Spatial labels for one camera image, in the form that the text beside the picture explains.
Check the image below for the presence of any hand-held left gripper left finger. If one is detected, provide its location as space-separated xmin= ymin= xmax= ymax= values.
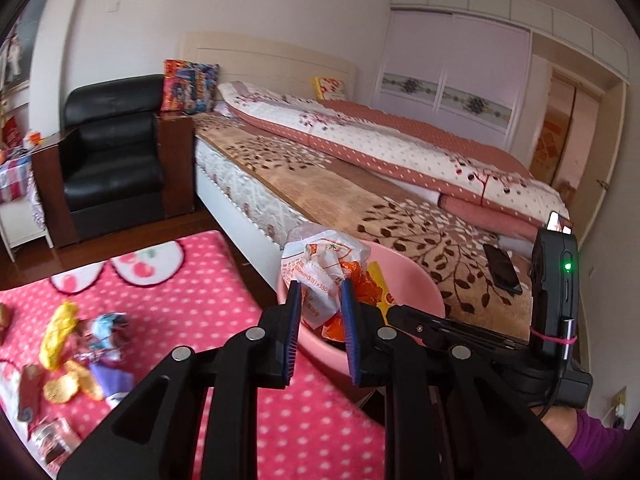
xmin=57 ymin=281 xmax=303 ymax=480

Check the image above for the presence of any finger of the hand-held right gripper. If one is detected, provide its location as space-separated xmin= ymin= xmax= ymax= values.
xmin=387 ymin=305 xmax=532 ymax=357

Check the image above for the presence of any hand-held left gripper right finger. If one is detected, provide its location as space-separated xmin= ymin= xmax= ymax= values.
xmin=340 ymin=279 xmax=586 ymax=480

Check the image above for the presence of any pink plastic basin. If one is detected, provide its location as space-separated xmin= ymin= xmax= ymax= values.
xmin=276 ymin=237 xmax=446 ymax=378

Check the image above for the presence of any white plastic bag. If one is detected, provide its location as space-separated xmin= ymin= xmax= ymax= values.
xmin=280 ymin=225 xmax=371 ymax=331

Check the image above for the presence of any person's right forearm purple sleeve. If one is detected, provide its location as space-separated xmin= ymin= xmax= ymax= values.
xmin=532 ymin=405 xmax=633 ymax=478

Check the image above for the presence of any orange snack wrapper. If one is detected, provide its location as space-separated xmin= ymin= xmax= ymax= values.
xmin=320 ymin=260 xmax=396 ymax=346

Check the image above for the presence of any black phone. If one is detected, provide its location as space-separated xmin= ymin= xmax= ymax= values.
xmin=482 ymin=244 xmax=523 ymax=295

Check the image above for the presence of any lit-screen phone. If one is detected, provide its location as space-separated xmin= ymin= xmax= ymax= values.
xmin=547 ymin=211 xmax=573 ymax=235

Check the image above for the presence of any pink dotted floral mat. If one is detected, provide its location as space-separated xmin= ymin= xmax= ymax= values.
xmin=0 ymin=230 xmax=401 ymax=480

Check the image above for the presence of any pink folded blanket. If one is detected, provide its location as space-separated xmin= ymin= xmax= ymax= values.
xmin=439 ymin=194 xmax=542 ymax=242

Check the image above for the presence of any brown leaf-patterned blanket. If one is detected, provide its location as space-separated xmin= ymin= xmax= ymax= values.
xmin=192 ymin=112 xmax=533 ymax=341

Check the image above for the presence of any blue printed wrapper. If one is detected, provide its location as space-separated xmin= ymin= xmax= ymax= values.
xmin=80 ymin=312 xmax=128 ymax=361

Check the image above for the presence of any purple wrapper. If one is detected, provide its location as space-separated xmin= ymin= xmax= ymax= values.
xmin=92 ymin=360 xmax=136 ymax=403

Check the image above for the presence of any white floral quilt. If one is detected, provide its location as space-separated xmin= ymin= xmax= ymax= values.
xmin=217 ymin=80 xmax=571 ymax=226

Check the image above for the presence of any orange chip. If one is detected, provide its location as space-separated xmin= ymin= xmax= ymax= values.
xmin=67 ymin=360 xmax=106 ymax=401
xmin=44 ymin=375 xmax=81 ymax=403

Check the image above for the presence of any yellow crumpled wrapper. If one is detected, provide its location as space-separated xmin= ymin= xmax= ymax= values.
xmin=40 ymin=301 xmax=80 ymax=368

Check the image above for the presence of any yellow floral pillow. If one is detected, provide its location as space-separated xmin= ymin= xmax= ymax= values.
xmin=312 ymin=76 xmax=348 ymax=102

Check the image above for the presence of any clear plastic packet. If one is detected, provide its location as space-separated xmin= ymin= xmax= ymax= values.
xmin=30 ymin=417 xmax=81 ymax=466

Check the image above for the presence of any white sliding-door wardrobe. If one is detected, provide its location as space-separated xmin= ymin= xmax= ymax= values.
xmin=375 ymin=0 xmax=628 ymax=151

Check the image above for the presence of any colourful printed pillow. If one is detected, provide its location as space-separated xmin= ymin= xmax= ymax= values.
xmin=161 ymin=59 xmax=221 ymax=115

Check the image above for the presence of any black leather armchair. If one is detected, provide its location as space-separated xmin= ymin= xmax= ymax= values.
xmin=31 ymin=74 xmax=196 ymax=250

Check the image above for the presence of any brown wrapper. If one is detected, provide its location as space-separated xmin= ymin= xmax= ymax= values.
xmin=17 ymin=364 xmax=46 ymax=423

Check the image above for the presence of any white wooden bed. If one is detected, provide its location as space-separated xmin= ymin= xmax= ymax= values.
xmin=179 ymin=30 xmax=571 ymax=346

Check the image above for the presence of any white patterned cloth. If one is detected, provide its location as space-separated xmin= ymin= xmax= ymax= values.
xmin=29 ymin=180 xmax=47 ymax=227

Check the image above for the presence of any white small table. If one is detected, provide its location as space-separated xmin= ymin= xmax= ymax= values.
xmin=0 ymin=197 xmax=53 ymax=262

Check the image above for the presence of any checked tablecloth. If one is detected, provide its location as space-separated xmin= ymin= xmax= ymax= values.
xmin=0 ymin=156 xmax=35 ymax=203

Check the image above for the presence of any red paper bag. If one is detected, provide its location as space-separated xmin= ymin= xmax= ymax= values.
xmin=1 ymin=115 xmax=22 ymax=150

